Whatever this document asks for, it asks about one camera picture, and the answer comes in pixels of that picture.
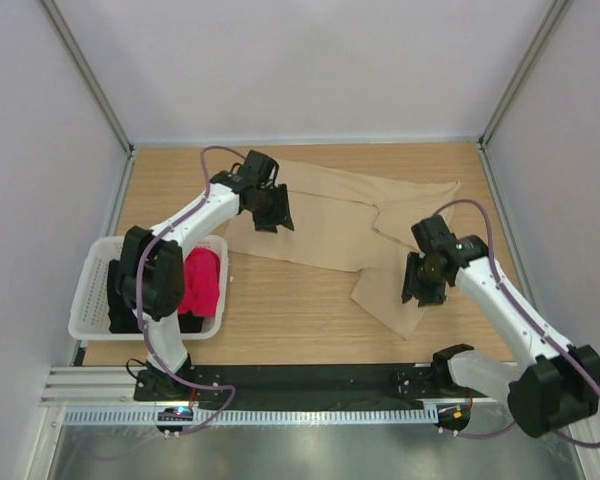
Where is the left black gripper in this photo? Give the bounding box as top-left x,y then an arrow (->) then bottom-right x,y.
247,182 -> 293,233

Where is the beige t shirt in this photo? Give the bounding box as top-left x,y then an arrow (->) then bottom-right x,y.
224,161 -> 461,339

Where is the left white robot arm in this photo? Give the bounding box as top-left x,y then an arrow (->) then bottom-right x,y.
116,164 -> 294,400

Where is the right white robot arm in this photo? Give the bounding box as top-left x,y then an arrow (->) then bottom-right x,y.
401,235 -> 600,438

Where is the pink t shirt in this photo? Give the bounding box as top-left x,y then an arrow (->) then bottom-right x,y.
178,247 -> 220,318

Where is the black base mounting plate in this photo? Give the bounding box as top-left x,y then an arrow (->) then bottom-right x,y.
132,364 -> 483,412

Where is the black t shirt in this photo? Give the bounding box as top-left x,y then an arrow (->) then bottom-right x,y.
107,260 -> 204,334

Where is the white plastic laundry basket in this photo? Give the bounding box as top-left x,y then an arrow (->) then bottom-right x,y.
68,235 -> 229,341

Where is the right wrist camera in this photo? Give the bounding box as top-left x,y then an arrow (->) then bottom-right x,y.
411,214 -> 456,254

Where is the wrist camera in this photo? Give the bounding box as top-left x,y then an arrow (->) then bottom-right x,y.
230,149 -> 279,188
411,214 -> 456,254

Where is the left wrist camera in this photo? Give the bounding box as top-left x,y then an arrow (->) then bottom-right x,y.
230,149 -> 279,188

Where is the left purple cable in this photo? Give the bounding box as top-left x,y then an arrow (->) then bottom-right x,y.
94,145 -> 246,461

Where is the purple cable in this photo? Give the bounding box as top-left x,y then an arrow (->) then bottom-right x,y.
94,145 -> 246,461
429,198 -> 600,447

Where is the white slotted cable duct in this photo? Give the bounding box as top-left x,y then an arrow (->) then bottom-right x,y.
63,405 -> 438,428

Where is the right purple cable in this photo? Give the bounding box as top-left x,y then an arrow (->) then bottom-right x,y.
429,198 -> 600,447

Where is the aluminium front rail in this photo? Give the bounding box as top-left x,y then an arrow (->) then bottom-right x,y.
42,365 -> 508,405

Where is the left aluminium frame post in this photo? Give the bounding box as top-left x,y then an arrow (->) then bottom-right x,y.
37,0 -> 134,156

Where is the aluminium frame post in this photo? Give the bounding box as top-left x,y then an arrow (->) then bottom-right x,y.
37,0 -> 134,156
478,0 -> 573,151

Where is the right aluminium frame post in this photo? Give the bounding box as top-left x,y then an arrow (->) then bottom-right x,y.
478,0 -> 573,151

